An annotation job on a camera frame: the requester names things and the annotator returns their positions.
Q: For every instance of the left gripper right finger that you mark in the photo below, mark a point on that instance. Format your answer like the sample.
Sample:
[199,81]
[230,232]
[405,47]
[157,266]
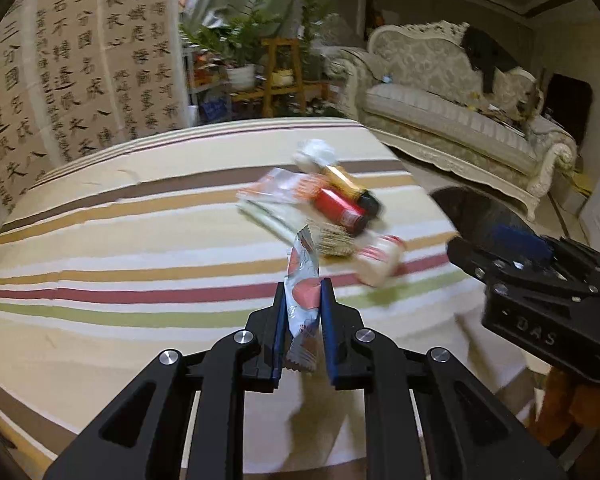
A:
[426,415]

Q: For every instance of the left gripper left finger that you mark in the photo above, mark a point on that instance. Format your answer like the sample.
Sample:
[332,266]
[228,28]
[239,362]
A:
[183,416]

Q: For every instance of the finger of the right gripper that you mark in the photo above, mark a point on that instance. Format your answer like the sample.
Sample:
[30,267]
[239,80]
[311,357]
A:
[480,259]
[517,244]

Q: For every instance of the white yogurt bottle red cap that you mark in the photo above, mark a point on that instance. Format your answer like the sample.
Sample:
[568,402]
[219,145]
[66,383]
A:
[377,261]

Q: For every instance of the amber glass bottle gold label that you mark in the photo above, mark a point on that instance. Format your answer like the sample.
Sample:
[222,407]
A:
[355,192]

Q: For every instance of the pink white snack wrapper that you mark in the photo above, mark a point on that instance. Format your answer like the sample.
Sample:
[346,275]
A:
[302,286]

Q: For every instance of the red can bottle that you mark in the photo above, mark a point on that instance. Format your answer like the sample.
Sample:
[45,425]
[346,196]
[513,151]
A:
[340,211]

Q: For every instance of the striped tablecloth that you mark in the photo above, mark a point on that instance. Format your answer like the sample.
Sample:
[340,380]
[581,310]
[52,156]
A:
[142,247]

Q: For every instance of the ornate white sofa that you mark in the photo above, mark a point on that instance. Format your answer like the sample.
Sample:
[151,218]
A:
[449,95]

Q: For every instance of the crumpled white tissue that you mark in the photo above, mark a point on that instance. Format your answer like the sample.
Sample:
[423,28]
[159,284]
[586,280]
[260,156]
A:
[313,155]

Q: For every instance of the white plastic packet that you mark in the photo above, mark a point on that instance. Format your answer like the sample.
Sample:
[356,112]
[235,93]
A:
[284,221]

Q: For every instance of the orange white snack wrapper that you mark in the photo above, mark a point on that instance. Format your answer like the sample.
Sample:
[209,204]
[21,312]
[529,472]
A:
[282,186]

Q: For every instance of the wooden plant stand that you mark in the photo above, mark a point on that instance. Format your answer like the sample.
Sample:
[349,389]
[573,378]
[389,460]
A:
[278,82]

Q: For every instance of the tall green plant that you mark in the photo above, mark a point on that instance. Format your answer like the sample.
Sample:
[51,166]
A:
[313,13]

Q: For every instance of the potted plant white pot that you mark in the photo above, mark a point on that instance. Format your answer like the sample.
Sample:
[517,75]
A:
[237,41]

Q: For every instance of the calligraphy screen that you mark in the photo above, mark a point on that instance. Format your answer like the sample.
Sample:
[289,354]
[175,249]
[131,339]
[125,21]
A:
[78,76]

